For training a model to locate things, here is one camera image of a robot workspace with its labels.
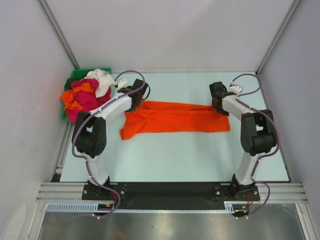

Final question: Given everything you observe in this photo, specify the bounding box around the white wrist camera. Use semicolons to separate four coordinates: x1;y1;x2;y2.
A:
113;78;130;89
228;82;243;95

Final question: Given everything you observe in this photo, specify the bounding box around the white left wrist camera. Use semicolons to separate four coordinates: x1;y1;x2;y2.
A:
113;78;130;89

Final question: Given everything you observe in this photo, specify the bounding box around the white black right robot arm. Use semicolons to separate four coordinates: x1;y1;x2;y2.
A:
209;81;278;201

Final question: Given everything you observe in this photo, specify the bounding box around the orange t-shirt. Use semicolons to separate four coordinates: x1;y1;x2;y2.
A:
60;82;94;116
119;101;231;140

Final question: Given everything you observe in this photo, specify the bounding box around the dark green t-shirt in bin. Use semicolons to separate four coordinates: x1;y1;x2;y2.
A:
64;77;80;92

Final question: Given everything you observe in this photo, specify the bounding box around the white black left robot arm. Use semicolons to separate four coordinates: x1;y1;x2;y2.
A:
71;79;150;200

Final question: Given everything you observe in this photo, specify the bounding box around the aluminium frame rail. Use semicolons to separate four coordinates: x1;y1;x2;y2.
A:
36;182;308;203

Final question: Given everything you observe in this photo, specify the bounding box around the orange t-shirt in bin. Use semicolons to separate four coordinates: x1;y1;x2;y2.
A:
60;82;94;116

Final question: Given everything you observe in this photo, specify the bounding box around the magenta t-shirt in bin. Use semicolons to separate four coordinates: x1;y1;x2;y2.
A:
66;78;112;124

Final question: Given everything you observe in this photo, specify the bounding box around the green plastic bin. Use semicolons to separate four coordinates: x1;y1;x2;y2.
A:
61;67;112;123

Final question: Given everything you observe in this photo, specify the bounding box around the white t-shirt in bin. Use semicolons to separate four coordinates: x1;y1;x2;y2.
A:
85;68;114;98

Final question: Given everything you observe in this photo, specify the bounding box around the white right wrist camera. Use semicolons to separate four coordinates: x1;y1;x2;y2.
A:
228;82;243;95

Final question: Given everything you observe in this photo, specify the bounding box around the slotted grey cable duct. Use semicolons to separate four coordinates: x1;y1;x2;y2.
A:
46;201;248;213

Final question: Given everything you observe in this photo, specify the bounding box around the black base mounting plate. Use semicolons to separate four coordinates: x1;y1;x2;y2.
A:
81;181;261;211

